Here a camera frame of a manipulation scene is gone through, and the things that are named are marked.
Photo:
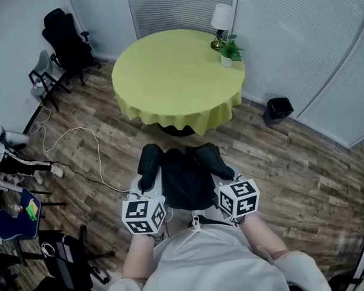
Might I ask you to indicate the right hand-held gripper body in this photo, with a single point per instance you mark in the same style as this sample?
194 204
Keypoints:
238 200

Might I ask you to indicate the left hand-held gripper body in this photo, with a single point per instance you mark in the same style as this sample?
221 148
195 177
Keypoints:
144 214

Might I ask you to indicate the person's right forearm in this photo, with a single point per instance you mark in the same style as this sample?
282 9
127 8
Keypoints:
262 233

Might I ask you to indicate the person's left forearm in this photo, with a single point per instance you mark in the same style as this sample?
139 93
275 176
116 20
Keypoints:
141 255

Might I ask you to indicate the white plastic clip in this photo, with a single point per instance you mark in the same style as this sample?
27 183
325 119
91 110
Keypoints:
197 223

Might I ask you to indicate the person's white shirt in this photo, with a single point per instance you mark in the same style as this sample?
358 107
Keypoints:
212 262

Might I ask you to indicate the round table with black base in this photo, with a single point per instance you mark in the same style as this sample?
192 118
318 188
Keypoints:
176 131

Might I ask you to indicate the black chair with grey pads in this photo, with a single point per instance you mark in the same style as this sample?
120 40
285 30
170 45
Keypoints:
67 262

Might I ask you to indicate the black waste bin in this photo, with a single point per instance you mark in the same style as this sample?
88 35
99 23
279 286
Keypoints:
278 109

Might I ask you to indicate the green and yellow toy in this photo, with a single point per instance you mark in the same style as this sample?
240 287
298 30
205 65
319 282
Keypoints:
32 211

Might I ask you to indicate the blue padded stool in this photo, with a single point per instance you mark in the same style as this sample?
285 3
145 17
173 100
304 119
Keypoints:
13 226

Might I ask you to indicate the yellow-green tablecloth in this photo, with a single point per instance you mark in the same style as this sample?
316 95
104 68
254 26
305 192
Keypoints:
176 77

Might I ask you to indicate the green potted plant white pot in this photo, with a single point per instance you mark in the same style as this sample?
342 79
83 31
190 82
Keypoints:
230 51

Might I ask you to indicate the white shade table lamp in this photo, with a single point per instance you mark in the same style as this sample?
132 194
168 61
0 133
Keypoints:
222 15

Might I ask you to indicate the black office chair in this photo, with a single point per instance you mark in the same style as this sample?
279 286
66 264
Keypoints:
67 42

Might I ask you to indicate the grey folding chair black frame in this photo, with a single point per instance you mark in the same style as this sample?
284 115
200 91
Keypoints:
45 63

